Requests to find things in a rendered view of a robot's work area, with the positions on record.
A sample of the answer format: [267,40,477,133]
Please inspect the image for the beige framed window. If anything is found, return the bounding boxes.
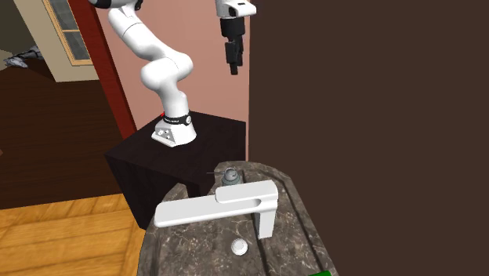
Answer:
[41,0,94,67]

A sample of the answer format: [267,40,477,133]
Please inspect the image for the grey crumpled object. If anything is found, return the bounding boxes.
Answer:
[3,45,44,69]

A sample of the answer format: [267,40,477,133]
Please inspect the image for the small grey round bottle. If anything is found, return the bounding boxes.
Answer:
[221,166,243,187]

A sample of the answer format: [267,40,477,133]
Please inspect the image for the white round drain plug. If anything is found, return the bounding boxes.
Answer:
[230,238,249,256]

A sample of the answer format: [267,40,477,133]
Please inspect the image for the grey marble washbasin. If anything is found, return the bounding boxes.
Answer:
[136,160,339,276]

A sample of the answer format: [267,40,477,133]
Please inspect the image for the white angular faucet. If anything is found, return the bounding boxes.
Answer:
[153,179,280,240]

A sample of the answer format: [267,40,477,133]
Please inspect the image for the dark robot stand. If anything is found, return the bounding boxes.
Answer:
[103,111,248,231]

